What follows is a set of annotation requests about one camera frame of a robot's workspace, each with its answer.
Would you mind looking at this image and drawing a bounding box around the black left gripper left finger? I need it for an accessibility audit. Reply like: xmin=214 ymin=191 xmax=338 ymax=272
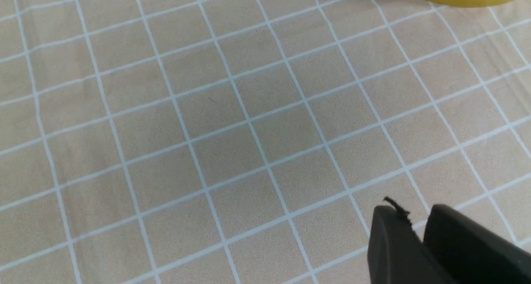
xmin=368 ymin=197 xmax=455 ymax=284

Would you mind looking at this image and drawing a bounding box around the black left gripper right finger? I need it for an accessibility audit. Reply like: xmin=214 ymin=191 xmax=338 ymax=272
xmin=423 ymin=204 xmax=531 ymax=284

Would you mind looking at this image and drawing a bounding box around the beige checkered tablecloth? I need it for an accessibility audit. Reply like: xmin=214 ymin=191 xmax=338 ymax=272
xmin=1 ymin=0 xmax=530 ymax=284

